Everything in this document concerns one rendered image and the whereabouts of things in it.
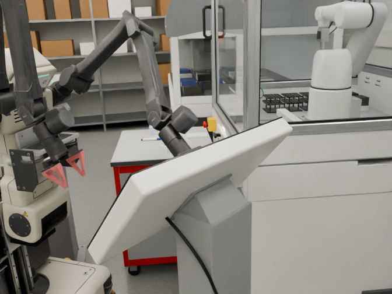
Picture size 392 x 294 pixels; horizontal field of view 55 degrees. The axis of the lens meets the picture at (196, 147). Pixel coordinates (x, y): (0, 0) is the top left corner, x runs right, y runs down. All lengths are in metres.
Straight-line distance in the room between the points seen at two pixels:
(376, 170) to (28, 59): 1.26
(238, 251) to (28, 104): 0.73
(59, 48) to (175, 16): 3.16
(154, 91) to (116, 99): 4.80
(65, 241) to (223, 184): 1.70
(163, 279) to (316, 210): 1.16
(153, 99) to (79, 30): 4.77
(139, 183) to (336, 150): 0.95
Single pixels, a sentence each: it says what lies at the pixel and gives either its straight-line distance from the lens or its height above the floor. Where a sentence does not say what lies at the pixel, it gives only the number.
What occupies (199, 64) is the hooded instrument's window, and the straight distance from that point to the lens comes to 2.65.
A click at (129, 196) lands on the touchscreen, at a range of 0.70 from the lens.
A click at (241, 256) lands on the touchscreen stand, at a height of 0.88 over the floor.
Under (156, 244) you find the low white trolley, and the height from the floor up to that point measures 0.23.
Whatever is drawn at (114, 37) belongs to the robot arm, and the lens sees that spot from 1.49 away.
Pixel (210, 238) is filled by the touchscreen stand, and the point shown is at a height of 0.99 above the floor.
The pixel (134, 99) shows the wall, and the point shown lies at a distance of 6.02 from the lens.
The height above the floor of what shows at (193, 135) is 0.78.
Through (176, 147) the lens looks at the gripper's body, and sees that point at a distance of 1.11.
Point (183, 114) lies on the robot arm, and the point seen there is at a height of 1.19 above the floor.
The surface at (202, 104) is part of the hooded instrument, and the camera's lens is 2.68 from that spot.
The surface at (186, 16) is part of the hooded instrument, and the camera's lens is 2.61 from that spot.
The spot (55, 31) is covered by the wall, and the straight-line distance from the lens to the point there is 5.96.
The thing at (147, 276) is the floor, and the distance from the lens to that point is 2.42.
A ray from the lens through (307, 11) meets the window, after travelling 1.36.
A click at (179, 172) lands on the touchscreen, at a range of 0.72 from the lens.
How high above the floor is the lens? 1.45
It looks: 18 degrees down
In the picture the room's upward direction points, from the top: 2 degrees counter-clockwise
